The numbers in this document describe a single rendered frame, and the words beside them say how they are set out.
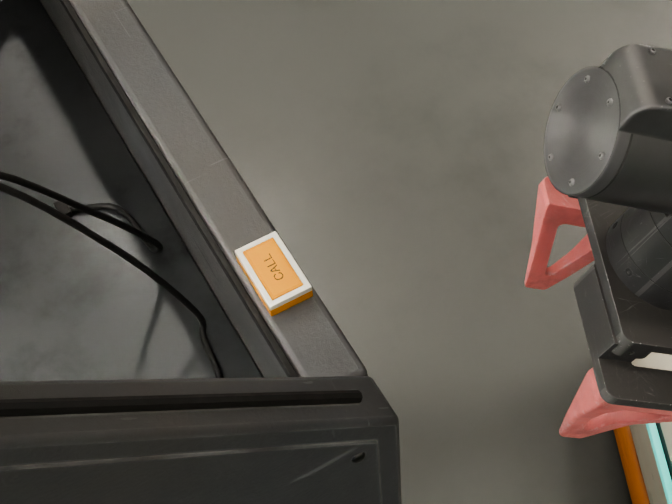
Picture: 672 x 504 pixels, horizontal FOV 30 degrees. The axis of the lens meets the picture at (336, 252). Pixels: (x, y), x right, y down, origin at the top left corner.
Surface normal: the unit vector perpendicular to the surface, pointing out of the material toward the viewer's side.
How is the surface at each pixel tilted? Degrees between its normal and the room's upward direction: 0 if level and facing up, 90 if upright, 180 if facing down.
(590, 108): 63
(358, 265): 0
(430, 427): 0
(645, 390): 27
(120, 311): 0
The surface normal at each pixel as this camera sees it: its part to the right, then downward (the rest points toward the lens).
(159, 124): -0.06, -0.55
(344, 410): 0.55, -0.70
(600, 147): -0.91, -0.14
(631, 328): 0.40, -0.55
